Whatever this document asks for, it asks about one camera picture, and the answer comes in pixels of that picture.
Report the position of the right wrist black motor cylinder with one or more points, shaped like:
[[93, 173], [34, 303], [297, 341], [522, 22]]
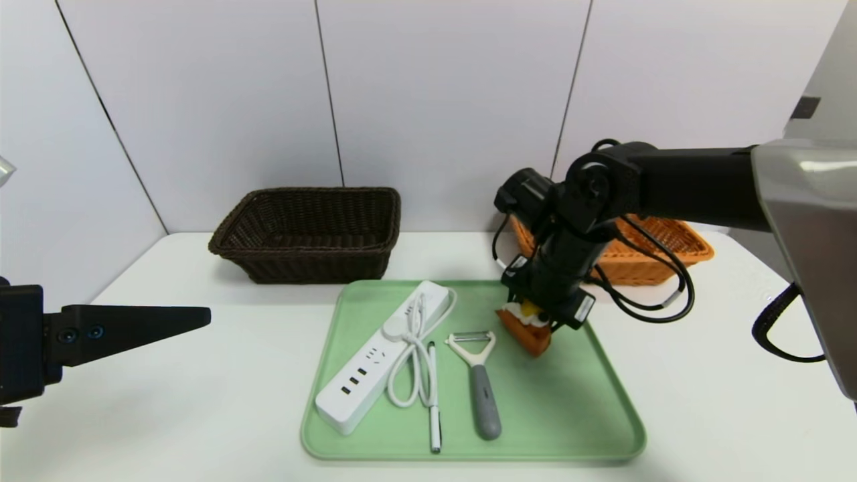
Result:
[[525, 191]]

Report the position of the orange toy cake slice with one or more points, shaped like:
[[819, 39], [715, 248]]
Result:
[[529, 338]]

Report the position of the white slim pen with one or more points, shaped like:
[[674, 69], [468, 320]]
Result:
[[434, 402]]

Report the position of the light green plastic tray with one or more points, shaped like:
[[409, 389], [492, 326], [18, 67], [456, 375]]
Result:
[[535, 428]]

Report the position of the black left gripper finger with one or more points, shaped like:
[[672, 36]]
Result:
[[9, 416], [120, 331]]

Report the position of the orange wicker basket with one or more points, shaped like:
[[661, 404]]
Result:
[[636, 268]]

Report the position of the black wall fixture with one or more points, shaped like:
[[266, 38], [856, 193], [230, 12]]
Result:
[[803, 108]]

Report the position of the dark brown wicker basket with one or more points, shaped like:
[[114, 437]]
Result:
[[315, 268]]

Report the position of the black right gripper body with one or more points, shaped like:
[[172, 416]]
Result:
[[574, 306]]

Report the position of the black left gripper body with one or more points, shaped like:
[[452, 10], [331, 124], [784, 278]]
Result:
[[20, 343]]

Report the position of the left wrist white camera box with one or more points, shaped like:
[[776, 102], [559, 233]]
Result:
[[5, 171]]

